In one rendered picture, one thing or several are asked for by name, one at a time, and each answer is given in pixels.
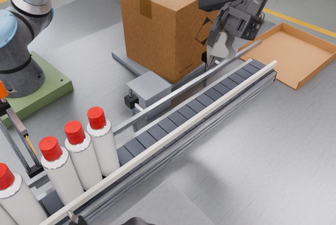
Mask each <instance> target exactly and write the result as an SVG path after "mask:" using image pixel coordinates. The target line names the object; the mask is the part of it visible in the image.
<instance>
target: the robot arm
mask: <svg viewBox="0 0 336 225"><path fill-rule="evenodd" d="M267 1H268V0H198V8H199V9H201V10H203V11H205V12H212V11H216V10H220V11H219V13H218V14H217V16H216V18H215V20H214V22H213V24H212V26H211V28H210V31H209V34H208V40H207V52H206V53H207V64H208V65H209V66H211V65H212V64H213V63H214V62H215V61H216V60H217V58H223V59H225V58H226V59H234V58H235V56H236V51H235V50H234V48H233V43H234V41H235V37H239V38H241V39H245V40H249V41H254V40H255V38H256V36H257V34H258V32H259V30H260V28H261V26H262V24H263V22H264V17H265V14H264V13H263V12H262V10H263V8H264V6H265V4H266V2H267ZM261 13H263V14H264V16H263V19H262V15H261ZM260 15H261V16H260ZM53 17H54V9H53V7H52V2H51V0H10V2H9V5H8V7H7V8H6V9H0V80H1V82H2V83H3V85H4V87H5V89H6V91H7V93H8V96H6V98H21V97H25V96H28V95H30V94H32V93H34V92H35V91H37V90H38V89H39V88H40V87H41V86H42V85H43V84H44V82H45V74H44V72H43V70H42V68H41V67H40V66H39V65H38V64H37V63H36V62H35V61H34V60H33V59H32V57H31V55H30V52H29V50H28V45H29V44H30V43H31V42H32V41H33V40H34V39H35V38H36V37H37V36H38V35H39V34H40V33H41V32H42V31H43V30H44V29H45V28H47V27H48V26H49V24H50V23H51V21H52V19H53ZM222 30H224V32H222Z"/></svg>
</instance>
